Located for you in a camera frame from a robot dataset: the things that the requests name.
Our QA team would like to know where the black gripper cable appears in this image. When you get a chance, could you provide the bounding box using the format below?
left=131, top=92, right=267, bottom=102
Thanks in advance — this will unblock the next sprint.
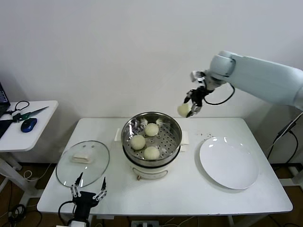
left=58, top=201, right=76, bottom=223
left=203, top=84, right=236, bottom=105

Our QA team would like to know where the blue computer mouse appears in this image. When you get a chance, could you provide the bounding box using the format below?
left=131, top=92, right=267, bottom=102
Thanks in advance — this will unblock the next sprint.
left=19, top=118, right=37, bottom=133

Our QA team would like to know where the white electric cooker pot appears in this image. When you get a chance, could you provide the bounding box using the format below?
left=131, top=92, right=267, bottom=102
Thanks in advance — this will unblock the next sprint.
left=122, top=141, right=187, bottom=182

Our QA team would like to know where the black cable with adapter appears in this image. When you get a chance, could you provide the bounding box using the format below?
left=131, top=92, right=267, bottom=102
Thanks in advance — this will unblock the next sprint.
left=267, top=118, right=299, bottom=164

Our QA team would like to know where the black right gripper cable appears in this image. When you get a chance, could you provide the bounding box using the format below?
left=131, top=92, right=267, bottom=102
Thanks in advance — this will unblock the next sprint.
left=203, top=84, right=236, bottom=105

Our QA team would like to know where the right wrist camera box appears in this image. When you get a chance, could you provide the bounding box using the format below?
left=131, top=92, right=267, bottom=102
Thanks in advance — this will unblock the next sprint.
left=190, top=70, right=206, bottom=87

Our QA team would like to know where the stainless steel steamer basket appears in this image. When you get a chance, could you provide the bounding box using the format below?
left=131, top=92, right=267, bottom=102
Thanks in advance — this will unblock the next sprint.
left=115, top=112, right=190, bottom=167

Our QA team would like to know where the black floor cable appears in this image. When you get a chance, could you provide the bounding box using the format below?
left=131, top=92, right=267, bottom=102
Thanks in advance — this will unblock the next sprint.
left=7, top=204, right=27, bottom=225

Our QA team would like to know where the round glass pot lid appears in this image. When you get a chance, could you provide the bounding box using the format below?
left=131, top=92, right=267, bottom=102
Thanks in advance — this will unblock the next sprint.
left=56, top=140, right=110, bottom=189

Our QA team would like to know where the green pointed tool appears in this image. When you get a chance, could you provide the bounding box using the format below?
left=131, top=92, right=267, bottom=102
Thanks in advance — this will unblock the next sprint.
left=13, top=106, right=50, bottom=123

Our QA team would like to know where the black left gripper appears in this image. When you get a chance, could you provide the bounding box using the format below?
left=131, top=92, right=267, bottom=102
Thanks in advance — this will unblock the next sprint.
left=70, top=172, right=107, bottom=221

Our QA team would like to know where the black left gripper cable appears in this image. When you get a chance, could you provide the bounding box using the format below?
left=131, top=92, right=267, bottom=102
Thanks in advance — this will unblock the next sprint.
left=58, top=201, right=76, bottom=223

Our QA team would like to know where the large white plate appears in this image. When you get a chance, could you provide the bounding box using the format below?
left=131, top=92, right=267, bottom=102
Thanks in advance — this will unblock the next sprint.
left=198, top=136, right=259, bottom=190

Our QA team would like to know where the black laptop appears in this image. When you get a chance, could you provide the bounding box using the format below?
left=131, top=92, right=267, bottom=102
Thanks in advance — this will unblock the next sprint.
left=0, top=84, right=15, bottom=139

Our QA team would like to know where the small white side table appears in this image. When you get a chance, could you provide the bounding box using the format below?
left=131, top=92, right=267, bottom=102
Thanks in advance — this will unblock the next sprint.
left=0, top=101, right=59, bottom=206

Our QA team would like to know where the white steamed baozi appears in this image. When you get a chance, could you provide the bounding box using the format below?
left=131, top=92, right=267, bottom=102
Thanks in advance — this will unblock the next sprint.
left=144, top=122, right=159, bottom=137
left=130, top=135, right=146, bottom=151
left=177, top=103, right=192, bottom=118
left=143, top=146, right=160, bottom=161

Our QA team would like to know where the black looped cable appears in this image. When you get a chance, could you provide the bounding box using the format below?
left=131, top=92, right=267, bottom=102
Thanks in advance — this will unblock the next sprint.
left=2, top=101, right=29, bottom=117

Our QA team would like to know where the white coiled floor cable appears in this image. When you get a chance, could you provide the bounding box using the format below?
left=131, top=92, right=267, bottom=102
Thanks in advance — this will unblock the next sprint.
left=22, top=163, right=52, bottom=183

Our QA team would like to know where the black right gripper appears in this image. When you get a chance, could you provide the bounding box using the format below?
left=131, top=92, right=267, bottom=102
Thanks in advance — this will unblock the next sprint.
left=183, top=86, right=213, bottom=119

